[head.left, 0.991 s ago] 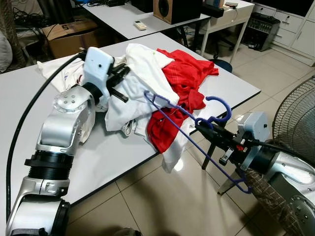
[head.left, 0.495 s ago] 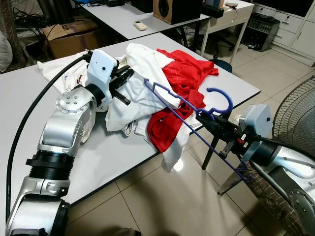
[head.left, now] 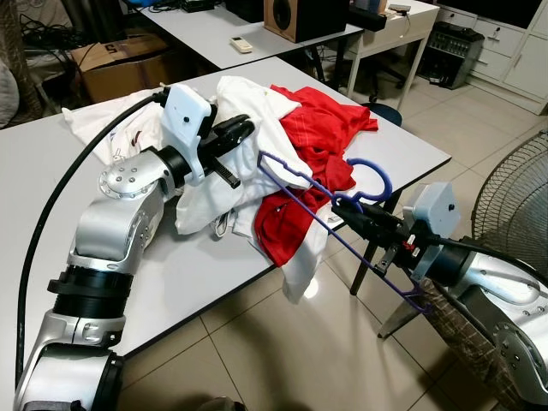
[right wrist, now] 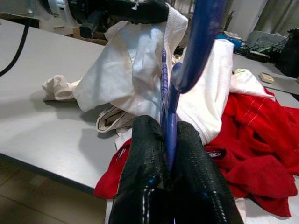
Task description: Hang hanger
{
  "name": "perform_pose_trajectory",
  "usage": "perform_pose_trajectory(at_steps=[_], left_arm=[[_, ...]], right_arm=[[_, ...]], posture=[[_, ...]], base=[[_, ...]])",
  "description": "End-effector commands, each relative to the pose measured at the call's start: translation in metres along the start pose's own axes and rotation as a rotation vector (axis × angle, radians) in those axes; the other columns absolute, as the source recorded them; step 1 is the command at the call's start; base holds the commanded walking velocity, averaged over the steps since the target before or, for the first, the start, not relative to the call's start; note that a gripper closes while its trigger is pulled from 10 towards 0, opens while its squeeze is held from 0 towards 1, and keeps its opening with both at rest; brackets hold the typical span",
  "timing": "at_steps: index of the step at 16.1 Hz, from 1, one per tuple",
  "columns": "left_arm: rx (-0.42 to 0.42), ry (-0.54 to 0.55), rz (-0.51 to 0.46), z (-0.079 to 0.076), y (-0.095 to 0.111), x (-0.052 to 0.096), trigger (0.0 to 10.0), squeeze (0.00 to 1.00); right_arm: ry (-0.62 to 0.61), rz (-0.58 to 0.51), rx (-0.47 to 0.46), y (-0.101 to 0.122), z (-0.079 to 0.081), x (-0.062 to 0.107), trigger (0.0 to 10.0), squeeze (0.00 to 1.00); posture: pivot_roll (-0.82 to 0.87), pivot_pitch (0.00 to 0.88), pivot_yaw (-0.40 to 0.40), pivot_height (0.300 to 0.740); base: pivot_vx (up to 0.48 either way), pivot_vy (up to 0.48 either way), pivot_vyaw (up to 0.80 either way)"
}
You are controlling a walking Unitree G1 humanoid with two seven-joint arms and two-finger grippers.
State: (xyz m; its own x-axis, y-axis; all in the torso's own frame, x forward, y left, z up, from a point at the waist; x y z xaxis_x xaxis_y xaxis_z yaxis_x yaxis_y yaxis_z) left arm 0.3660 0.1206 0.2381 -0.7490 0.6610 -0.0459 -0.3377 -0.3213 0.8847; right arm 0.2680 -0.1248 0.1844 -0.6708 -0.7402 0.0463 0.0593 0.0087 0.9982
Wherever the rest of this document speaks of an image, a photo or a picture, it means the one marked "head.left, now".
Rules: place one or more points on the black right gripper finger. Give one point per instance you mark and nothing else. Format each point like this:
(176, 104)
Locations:
(368, 229)
(370, 216)

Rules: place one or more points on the plain white T-shirt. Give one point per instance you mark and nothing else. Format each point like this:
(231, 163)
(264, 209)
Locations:
(248, 111)

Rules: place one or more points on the purple plastic hanger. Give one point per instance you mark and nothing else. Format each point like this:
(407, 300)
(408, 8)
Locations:
(389, 177)

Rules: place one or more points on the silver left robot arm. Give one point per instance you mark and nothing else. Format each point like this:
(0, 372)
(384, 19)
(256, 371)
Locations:
(111, 231)

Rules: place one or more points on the red shirt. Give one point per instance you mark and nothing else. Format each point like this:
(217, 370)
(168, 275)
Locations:
(317, 120)

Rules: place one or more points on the white remote control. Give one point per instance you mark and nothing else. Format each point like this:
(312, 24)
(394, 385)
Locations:
(241, 44)

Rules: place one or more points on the white cloth with red print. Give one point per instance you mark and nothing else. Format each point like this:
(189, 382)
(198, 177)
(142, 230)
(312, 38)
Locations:
(124, 137)

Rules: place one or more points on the blue round stool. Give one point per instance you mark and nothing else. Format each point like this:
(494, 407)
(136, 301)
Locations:
(383, 114)

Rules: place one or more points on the white table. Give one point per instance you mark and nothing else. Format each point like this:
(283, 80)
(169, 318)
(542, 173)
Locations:
(197, 274)
(214, 26)

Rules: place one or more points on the open brown cardboard box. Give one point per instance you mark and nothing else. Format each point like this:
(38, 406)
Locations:
(128, 73)

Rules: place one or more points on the metal grille fan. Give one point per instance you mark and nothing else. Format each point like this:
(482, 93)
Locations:
(514, 197)

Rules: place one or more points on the black speaker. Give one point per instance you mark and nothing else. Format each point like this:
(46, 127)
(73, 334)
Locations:
(244, 8)

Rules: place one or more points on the wooden speaker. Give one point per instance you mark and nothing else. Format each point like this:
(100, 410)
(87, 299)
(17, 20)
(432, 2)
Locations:
(304, 19)

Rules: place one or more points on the small white desk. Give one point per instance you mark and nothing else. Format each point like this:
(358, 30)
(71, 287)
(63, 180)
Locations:
(402, 24)

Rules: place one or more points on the white drawer cabinet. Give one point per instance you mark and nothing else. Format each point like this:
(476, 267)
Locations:
(518, 56)

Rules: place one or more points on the grey robot leg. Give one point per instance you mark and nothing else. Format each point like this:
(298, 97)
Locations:
(201, 403)

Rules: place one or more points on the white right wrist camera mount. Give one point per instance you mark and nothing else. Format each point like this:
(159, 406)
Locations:
(428, 210)

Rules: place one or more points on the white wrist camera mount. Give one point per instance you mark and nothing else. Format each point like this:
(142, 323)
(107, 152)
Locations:
(428, 210)
(184, 116)

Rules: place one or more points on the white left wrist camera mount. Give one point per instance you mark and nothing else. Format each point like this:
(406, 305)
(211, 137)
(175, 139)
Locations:
(184, 116)

